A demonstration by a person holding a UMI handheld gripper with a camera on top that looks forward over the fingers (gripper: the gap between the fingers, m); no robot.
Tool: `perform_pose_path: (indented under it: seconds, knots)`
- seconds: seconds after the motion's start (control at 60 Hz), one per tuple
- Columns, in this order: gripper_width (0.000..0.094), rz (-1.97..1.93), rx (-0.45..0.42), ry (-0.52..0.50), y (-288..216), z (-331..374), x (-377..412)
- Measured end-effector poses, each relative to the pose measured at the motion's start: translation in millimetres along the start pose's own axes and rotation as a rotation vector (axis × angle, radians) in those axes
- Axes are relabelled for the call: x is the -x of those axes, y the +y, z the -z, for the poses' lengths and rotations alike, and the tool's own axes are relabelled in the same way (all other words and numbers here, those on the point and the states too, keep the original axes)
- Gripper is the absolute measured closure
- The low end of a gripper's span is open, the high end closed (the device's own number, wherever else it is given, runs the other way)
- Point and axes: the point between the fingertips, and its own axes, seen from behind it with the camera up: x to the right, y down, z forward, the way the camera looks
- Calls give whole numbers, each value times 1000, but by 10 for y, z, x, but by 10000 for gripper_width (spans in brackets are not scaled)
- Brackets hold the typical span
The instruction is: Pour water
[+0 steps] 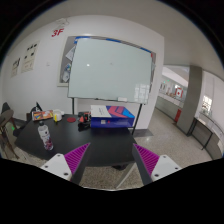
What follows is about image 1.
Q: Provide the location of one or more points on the colourful orange booklet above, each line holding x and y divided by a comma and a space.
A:
42, 115

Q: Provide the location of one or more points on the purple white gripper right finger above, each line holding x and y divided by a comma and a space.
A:
151, 166

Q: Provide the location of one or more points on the white rolling whiteboard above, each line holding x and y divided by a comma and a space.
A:
110, 70

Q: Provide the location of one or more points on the white wall poster large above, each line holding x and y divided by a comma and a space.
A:
29, 57

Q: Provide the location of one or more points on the grey pin notice board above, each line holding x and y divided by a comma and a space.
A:
69, 49

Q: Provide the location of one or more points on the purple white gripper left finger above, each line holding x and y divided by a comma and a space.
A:
70, 166

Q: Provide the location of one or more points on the clear plastic water bottle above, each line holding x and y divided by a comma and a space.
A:
44, 133

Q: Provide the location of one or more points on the white wall poster small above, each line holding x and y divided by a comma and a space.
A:
15, 67

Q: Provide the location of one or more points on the blue and red cardboard box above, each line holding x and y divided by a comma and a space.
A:
103, 116

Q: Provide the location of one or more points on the white cup with yellow handle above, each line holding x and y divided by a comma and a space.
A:
57, 115

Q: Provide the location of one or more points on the dark wooden chair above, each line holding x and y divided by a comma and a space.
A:
6, 116

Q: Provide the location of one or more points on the black round table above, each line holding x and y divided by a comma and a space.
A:
108, 146

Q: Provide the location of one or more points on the black red handheld tool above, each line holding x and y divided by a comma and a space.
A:
84, 120

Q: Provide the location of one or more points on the red round coaster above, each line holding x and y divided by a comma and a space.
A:
71, 119

